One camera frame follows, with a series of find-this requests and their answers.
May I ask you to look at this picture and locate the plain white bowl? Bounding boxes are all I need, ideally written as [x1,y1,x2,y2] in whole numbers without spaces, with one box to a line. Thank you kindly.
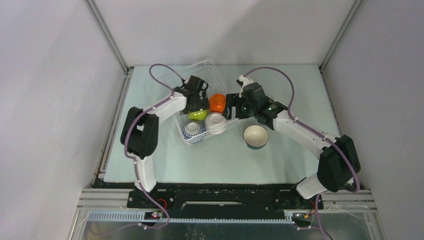
[204,112,227,135]

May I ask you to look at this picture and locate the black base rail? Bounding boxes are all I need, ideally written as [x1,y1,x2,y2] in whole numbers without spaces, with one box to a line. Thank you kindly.
[93,180,316,221]

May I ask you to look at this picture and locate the white wire dish rack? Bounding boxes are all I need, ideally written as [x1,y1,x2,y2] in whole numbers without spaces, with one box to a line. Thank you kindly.
[164,60,240,146]

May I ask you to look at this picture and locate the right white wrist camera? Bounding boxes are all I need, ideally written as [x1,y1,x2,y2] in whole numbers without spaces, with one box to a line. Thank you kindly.
[236,75,255,95]

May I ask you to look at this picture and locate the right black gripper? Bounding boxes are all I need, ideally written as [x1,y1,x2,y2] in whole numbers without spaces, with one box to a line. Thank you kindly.
[222,94,257,121]

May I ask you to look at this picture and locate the orange bowl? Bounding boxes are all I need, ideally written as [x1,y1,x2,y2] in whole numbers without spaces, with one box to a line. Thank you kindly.
[209,93,226,114]

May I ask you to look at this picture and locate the lime green square bowl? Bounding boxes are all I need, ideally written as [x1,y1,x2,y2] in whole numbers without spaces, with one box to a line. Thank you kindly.
[187,109,209,121]

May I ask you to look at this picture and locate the blue white patterned bowl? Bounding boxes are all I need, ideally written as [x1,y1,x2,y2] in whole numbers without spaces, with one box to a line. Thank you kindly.
[182,121,206,145]

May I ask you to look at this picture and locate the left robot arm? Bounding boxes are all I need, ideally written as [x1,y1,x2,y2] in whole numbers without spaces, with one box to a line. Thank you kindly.
[120,75,209,208]

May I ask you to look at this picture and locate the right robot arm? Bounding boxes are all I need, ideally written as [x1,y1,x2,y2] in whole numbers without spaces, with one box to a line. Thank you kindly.
[225,82,361,209]

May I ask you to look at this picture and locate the teal bowl white dots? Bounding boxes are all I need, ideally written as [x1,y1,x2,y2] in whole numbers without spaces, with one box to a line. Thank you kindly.
[243,125,269,150]

